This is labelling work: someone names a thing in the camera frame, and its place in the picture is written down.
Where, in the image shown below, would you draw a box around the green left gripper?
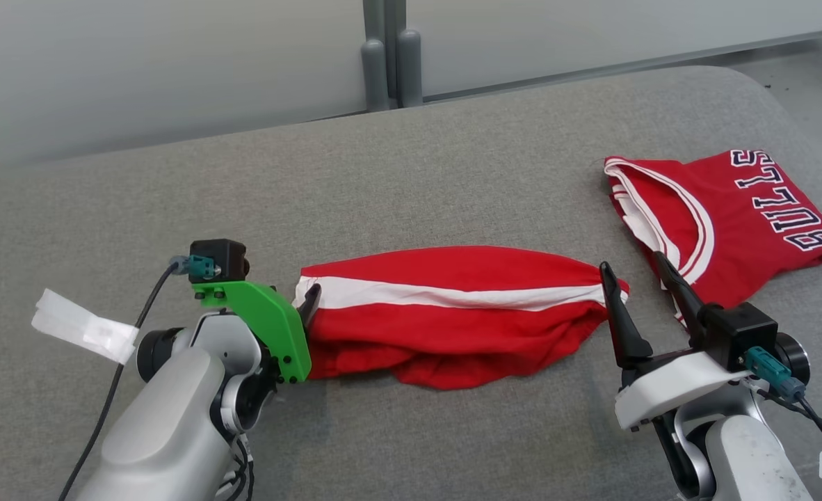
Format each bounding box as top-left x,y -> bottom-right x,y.
193,280 -> 323,384

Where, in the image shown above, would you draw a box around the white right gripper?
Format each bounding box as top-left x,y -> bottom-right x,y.
599,250 -> 754,432

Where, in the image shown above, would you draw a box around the red Bulls jersey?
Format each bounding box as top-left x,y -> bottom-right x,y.
604,148 -> 822,328

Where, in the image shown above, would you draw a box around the red shorts with white stripe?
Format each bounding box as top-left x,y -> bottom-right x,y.
293,246 -> 629,390

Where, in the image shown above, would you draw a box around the grey fabric sofa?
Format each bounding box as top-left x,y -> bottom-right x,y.
0,66 -> 822,501

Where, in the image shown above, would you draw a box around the white tape tag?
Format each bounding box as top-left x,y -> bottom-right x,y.
32,288 -> 139,365

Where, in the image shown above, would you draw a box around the black left camera cable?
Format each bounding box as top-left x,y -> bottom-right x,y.
58,255 -> 217,501

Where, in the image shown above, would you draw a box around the grey partition post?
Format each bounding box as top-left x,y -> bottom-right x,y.
361,0 -> 424,111

